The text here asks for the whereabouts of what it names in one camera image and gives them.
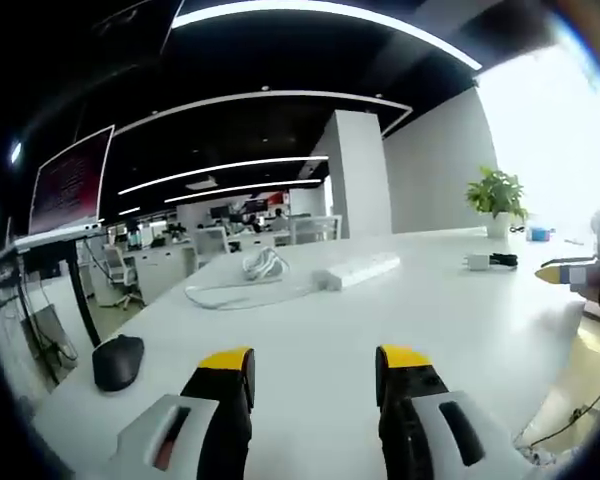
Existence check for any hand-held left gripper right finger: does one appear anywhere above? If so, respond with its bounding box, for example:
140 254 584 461
375 343 529 480

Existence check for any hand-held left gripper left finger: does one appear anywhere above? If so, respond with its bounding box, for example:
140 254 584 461
107 346 256 480

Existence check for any white power strip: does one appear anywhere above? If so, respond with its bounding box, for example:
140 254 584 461
311 252 401 292

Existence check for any white desk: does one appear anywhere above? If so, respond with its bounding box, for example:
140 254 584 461
29 224 600 480

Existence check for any standing desk with black leg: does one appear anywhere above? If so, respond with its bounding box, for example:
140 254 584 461
10 223 105 351

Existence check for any green potted plant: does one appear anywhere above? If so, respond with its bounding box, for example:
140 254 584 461
465 166 530 239

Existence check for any black computer mouse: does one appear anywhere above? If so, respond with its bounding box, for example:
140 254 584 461
91 335 146 393

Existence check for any white office cabinet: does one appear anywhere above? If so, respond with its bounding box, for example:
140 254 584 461
123 243 197 306

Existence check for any computer tower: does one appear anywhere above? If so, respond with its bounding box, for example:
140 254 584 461
21 303 79 387

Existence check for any white office chair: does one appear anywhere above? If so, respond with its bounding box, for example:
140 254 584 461
101 246 147 311

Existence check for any computer monitor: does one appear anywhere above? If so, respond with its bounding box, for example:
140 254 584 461
28 124 116 235

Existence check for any white power strip cable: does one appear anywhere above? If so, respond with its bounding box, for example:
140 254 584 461
183 272 314 311

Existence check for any thin floor cable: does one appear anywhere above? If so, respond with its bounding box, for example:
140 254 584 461
523 383 600 451

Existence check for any coiled white cable bundle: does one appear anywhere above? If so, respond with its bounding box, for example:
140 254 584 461
241 246 291 281

